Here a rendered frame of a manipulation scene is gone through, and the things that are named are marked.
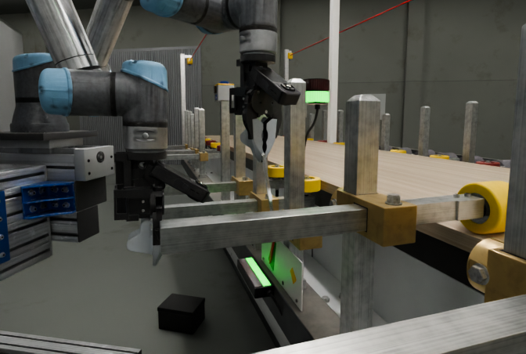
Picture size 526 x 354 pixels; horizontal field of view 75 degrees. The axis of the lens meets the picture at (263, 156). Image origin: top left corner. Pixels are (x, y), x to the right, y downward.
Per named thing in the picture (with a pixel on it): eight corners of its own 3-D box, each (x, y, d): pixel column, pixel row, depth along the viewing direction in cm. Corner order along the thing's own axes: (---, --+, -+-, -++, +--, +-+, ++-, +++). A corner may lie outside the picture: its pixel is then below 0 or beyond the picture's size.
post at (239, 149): (236, 226, 123) (235, 91, 117) (234, 223, 126) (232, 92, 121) (246, 225, 124) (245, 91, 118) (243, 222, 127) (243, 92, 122)
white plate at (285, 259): (300, 312, 67) (300, 262, 66) (260, 259, 92) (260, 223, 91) (302, 311, 67) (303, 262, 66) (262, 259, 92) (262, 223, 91)
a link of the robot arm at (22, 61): (8, 98, 101) (4, 51, 100) (56, 99, 112) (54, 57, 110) (23, 96, 94) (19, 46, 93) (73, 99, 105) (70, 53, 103)
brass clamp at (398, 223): (379, 248, 42) (380, 208, 41) (326, 218, 55) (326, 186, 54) (419, 243, 44) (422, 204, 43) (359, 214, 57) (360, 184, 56)
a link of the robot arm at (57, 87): (54, 116, 62) (120, 117, 66) (36, 115, 51) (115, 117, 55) (52, 71, 61) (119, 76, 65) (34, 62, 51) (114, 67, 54)
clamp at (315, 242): (299, 251, 67) (300, 225, 66) (275, 229, 80) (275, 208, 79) (325, 247, 69) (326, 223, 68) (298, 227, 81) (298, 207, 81)
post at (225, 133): (221, 207, 147) (220, 100, 142) (219, 204, 151) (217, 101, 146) (232, 206, 148) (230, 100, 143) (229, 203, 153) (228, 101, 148)
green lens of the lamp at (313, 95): (308, 101, 70) (308, 90, 70) (297, 102, 76) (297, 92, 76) (334, 102, 72) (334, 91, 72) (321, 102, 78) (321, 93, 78)
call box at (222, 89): (217, 102, 140) (217, 83, 139) (214, 102, 147) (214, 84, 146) (234, 102, 142) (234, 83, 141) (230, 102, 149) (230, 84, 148)
